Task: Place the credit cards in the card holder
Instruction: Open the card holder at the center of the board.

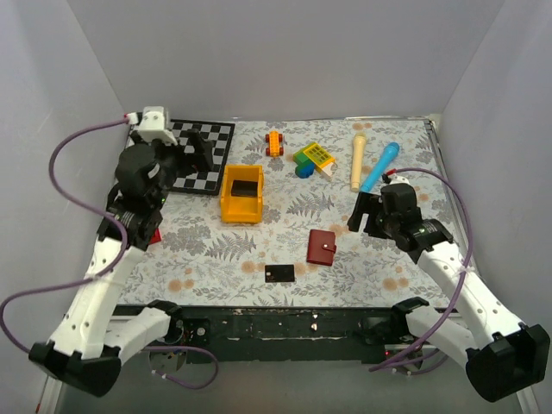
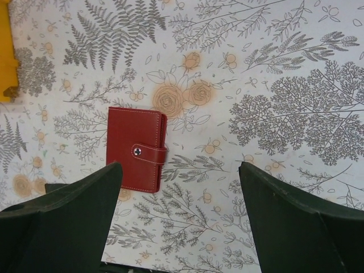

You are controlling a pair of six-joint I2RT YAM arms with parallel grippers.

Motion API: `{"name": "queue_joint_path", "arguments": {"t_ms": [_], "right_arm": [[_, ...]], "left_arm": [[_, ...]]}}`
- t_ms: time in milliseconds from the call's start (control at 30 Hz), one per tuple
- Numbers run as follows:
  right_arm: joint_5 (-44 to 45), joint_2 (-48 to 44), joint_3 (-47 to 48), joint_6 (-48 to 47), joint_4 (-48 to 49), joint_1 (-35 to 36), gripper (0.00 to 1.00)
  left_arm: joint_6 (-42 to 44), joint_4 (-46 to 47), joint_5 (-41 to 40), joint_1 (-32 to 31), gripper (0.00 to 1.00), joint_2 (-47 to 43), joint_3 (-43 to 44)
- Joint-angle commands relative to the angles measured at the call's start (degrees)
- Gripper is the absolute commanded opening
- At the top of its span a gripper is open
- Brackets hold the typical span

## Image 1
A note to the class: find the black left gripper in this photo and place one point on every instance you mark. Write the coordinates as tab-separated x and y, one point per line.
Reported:
202	159

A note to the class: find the colourful toy block house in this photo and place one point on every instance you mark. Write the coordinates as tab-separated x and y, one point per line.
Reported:
314	158

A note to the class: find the floral table mat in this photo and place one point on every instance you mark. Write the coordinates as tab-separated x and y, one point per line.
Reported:
203	261

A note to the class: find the blue toy microphone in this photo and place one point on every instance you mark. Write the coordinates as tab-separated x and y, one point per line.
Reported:
389	154

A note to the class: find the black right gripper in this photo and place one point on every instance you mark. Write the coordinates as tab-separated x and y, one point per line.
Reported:
368	203

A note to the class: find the black credit card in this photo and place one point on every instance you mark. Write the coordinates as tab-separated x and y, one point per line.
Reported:
279	273

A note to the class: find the orange toy car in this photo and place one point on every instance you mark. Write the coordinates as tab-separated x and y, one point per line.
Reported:
274	141

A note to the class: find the red leather card holder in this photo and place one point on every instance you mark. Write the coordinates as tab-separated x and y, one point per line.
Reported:
321	248

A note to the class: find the cream toy microphone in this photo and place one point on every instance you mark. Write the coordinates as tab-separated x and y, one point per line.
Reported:
359	144

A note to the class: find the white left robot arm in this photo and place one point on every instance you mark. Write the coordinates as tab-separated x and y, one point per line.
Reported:
82	352

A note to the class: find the yellow plastic bin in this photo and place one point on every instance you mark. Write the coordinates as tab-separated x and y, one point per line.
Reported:
241	194

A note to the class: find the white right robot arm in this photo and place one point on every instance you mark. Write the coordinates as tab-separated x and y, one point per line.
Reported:
500	353

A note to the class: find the black front table rail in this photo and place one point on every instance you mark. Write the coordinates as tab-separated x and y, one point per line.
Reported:
239	334

